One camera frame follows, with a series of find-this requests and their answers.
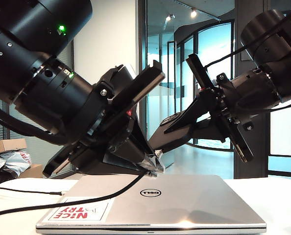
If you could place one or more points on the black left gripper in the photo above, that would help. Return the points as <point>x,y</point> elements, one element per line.
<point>111,102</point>

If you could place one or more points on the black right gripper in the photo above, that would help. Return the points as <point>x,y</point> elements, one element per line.
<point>250,95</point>

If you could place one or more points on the black smartphone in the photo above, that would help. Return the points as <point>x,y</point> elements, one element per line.
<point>157,137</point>

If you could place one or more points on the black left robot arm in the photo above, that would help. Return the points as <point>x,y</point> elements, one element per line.
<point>37,61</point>

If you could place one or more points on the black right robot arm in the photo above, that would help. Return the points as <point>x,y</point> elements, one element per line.
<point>265,36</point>

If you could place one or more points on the silver Dell laptop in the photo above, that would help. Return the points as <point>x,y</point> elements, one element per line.
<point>184,195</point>

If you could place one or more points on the curved black framed glass partition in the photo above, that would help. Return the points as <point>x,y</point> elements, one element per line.
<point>214,41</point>

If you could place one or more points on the frosted glass window panel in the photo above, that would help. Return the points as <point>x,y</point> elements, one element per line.
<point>285,132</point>

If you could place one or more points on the white red Nice Try sticker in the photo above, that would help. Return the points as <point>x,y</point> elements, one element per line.
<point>74,215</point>

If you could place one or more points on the brown red cardboard box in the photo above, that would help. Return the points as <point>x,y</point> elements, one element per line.
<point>34,171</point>

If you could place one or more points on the black framed glass door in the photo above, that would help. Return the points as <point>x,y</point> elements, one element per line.
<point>160,36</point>

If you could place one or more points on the round ceiling spotlight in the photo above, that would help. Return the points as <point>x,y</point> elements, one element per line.
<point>193,13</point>
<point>168,17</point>

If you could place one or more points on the grey plastic mailing bag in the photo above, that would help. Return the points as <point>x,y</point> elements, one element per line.
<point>15,159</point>

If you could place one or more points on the small flat brown cardboard box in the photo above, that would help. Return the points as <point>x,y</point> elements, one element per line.
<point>8,145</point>

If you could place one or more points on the dark crumpled bag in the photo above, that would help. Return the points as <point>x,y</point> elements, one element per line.
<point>3,175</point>

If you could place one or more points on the dark grey wall switch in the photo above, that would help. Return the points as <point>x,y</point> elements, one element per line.
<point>244,56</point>

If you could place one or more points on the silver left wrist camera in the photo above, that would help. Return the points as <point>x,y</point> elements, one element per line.
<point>132,72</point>

